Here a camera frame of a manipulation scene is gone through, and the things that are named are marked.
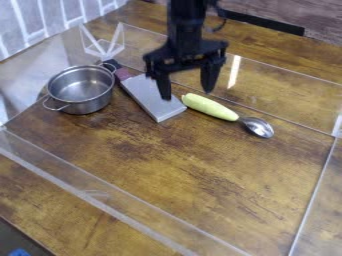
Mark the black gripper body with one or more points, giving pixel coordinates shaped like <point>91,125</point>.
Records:
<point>170,59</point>

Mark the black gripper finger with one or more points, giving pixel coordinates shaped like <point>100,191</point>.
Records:
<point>163,83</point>
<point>210,69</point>

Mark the yellow handled metal spoon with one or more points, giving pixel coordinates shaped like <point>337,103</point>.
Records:
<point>210,107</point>

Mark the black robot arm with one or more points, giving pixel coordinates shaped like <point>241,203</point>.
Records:
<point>186,15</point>

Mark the silver metal pot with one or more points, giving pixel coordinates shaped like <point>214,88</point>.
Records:
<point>80,90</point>

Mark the grey sharpening stone block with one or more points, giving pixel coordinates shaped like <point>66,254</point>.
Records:
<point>143,90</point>

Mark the black bar on table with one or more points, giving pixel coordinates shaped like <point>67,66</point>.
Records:
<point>262,22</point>

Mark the blue object at corner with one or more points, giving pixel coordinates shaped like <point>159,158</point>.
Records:
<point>19,252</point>

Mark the clear acrylic corner bracket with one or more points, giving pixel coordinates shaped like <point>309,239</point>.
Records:
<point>104,49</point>

